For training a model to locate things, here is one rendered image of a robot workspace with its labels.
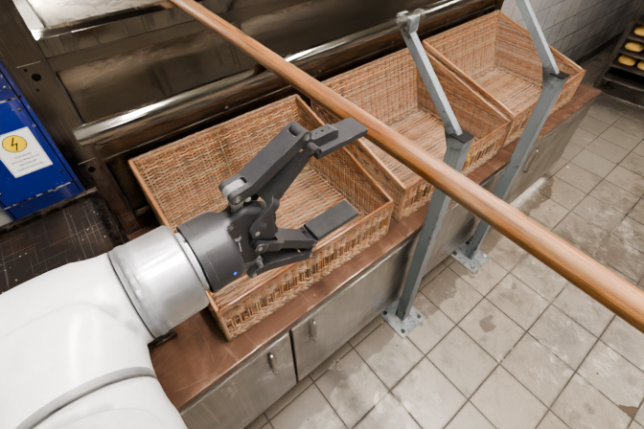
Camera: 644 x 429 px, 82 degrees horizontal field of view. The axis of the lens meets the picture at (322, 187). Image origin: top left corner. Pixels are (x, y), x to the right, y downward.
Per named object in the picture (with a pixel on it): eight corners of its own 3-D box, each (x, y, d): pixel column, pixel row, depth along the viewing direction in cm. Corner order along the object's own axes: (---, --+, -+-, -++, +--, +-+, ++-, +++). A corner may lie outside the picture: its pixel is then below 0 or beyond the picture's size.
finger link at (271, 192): (240, 216, 40) (230, 214, 39) (300, 132, 38) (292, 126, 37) (259, 239, 38) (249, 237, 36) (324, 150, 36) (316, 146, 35)
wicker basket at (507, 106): (407, 99, 169) (419, 39, 150) (479, 62, 194) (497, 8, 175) (502, 151, 143) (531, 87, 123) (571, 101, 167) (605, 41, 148)
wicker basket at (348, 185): (155, 224, 117) (122, 158, 97) (300, 154, 141) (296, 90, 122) (227, 347, 90) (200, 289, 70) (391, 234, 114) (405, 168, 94)
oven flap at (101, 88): (95, 143, 91) (50, 61, 82) (500, -8, 171) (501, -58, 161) (97, 147, 88) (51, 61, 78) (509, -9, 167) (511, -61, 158)
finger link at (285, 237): (260, 242, 38) (253, 253, 38) (322, 244, 47) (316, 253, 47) (241, 219, 40) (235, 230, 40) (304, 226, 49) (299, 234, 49)
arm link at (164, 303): (133, 285, 39) (187, 256, 42) (167, 353, 34) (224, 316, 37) (98, 232, 33) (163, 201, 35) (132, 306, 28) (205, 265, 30)
